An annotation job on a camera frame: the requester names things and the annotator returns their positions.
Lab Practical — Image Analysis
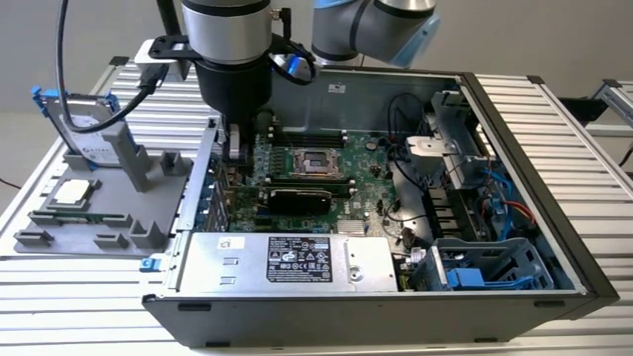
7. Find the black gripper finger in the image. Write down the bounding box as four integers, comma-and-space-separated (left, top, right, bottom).
222, 117, 259, 168

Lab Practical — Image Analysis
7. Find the green graphics card black shroud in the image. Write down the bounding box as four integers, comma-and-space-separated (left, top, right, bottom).
228, 186, 334, 218

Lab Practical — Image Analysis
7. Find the metal CPU socket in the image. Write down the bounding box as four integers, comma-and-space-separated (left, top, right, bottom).
291, 147, 343, 177

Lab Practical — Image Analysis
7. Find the black stand pole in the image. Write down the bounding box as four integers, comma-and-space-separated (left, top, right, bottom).
156, 0, 186, 38

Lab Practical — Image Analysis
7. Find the green motherboard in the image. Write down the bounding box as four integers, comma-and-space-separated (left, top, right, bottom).
224, 129, 412, 242

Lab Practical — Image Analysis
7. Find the grey plastic parts rack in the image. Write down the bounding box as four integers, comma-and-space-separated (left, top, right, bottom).
12, 124, 198, 257

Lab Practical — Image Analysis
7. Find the hard disk in blue carrier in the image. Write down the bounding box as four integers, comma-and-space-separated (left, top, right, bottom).
30, 85, 138, 170

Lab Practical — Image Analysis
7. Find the silver finned heat sink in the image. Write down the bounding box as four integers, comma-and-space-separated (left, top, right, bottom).
338, 219, 371, 234

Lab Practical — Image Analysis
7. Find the silver power supply unit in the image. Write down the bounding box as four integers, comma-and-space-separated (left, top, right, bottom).
178, 232, 402, 294

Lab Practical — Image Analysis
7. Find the silver CPU chip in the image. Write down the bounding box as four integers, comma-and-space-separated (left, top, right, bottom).
52, 179, 95, 204

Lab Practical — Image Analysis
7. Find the green RAM stick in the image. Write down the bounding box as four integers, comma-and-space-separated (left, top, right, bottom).
58, 211, 108, 224

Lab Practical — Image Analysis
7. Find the metal drive cage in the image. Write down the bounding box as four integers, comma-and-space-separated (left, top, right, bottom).
406, 90, 496, 190

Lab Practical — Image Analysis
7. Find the open grey PC case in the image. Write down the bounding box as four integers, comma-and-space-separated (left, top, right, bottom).
142, 59, 623, 349

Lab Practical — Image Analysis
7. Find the grey plastic disk bay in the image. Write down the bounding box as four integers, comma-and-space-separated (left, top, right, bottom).
410, 237, 559, 292

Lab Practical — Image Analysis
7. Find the blue disk carrier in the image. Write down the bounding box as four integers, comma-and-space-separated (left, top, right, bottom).
447, 267, 536, 291

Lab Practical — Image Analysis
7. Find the aluminium slat side table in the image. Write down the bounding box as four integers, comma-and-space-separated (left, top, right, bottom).
559, 78, 633, 138

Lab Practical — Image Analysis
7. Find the black wrist camera blue light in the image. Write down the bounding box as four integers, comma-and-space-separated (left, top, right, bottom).
270, 39, 319, 85

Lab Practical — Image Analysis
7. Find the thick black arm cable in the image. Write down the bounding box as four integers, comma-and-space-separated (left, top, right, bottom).
56, 0, 167, 134

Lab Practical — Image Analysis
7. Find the black looped cable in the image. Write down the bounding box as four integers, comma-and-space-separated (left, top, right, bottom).
387, 93, 427, 149

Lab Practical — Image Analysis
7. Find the blue flat data wire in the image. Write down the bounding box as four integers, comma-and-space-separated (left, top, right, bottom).
478, 166, 519, 242

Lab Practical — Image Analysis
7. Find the red flat data wire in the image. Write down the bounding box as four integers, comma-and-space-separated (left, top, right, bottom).
504, 200, 539, 225

